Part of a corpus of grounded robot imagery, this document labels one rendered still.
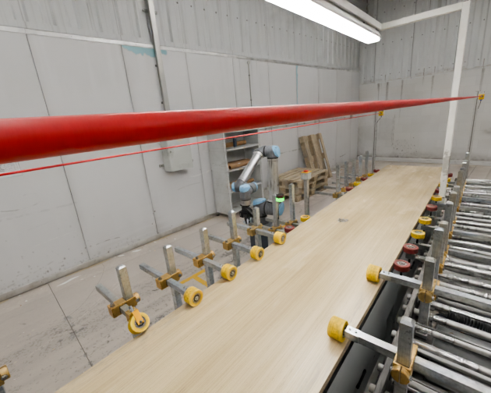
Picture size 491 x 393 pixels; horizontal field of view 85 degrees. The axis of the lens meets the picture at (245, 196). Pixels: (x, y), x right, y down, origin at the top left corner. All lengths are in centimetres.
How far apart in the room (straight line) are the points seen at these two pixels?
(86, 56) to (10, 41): 71
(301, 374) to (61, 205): 346
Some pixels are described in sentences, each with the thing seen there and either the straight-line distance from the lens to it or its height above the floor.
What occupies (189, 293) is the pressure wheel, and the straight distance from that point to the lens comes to 137.
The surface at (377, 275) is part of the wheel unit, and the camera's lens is 150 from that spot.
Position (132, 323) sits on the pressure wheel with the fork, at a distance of 133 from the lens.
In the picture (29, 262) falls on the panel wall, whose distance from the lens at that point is 412.
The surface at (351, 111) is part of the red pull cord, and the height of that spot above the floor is 174.
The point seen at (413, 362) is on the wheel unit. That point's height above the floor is 97.
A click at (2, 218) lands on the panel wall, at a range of 396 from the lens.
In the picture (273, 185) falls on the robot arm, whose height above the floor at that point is 105.
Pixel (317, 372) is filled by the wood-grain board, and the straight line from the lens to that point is 111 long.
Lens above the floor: 175
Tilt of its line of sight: 16 degrees down
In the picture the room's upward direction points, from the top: 5 degrees counter-clockwise
